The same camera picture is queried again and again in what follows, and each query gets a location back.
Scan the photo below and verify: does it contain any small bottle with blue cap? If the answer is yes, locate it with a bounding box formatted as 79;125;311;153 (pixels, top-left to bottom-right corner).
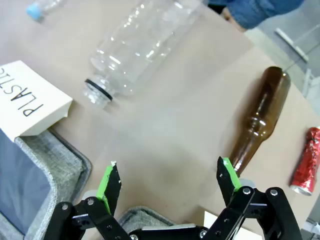
26;0;66;21

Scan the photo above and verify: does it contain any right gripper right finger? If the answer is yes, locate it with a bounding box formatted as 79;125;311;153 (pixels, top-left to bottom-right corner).
204;156;303;240

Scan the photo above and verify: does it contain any folded white plastic label card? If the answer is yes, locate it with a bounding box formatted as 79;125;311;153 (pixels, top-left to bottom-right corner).
0;59;74;138

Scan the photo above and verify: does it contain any crushed red can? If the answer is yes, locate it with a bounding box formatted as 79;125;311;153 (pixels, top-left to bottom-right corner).
289;126;320;196

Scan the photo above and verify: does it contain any person in denim shirt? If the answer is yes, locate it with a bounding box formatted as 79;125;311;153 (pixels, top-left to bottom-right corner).
207;0;303;30

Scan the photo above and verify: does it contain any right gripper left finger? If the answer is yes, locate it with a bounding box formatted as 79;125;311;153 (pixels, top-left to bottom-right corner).
53;159;131;240

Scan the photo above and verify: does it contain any grey fabric plastic basket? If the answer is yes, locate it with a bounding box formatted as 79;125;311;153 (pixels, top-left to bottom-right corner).
0;128;93;240

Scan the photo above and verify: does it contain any grey fabric can basket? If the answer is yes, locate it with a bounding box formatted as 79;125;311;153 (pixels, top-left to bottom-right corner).
117;206;177;227

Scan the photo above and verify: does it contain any large clear plastic bottle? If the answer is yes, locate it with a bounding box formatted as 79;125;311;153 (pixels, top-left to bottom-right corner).
81;0;203;110

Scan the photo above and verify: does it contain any brown glass bottle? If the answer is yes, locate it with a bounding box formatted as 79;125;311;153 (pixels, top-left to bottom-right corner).
228;66;292;178

